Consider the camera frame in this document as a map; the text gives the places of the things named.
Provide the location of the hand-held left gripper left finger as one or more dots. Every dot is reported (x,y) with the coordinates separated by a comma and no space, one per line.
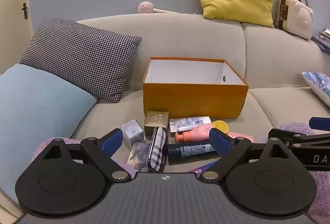
(112,140)

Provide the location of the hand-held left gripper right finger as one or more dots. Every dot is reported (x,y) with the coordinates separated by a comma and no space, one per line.
(217,139)

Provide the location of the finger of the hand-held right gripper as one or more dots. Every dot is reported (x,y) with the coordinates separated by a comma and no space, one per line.
(288,136)
(319,123)

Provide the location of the silver cube box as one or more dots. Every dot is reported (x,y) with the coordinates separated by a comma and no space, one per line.
(132,132)

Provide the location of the pink pump bottle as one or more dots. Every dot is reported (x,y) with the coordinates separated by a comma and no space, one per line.
(196,133)

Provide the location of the pink cylinder jar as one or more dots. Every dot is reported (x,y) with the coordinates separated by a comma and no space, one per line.
(241,135)

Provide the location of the dark blue tube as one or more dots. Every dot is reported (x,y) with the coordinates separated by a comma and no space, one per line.
(190,150)

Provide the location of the purple picture card box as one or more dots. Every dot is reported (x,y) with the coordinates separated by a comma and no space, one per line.
(139,155)

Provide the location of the blue purple case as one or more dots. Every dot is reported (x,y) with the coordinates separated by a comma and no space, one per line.
(202,168)

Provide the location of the white lotion tube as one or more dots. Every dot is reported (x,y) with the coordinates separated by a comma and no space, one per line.
(188,123)

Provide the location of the orange cardboard box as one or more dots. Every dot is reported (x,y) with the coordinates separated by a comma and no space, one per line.
(193,100)

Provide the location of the plaid zip case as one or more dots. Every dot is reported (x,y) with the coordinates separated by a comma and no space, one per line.
(157,149)

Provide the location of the purple fluffy rug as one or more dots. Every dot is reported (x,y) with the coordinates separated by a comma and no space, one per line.
(322,188)

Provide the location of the blue patterned pillow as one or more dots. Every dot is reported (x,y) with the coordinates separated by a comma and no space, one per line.
(319,87)

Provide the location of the small gold box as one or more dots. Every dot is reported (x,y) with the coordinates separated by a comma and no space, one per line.
(156,123)

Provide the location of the light blue pillow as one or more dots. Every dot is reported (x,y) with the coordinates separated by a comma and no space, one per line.
(38,110)

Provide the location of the stack of magazines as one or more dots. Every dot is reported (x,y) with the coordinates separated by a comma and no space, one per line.
(322,38)

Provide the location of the houndstooth pillow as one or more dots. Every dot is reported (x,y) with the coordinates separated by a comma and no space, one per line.
(77,59)

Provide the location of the beige sofa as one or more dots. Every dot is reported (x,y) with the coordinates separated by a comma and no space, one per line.
(180,38)

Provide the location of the cream mini suitcase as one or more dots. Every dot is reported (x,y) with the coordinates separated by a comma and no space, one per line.
(296,17)

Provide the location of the cream door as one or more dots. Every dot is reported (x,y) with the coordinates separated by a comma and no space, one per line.
(13,20)

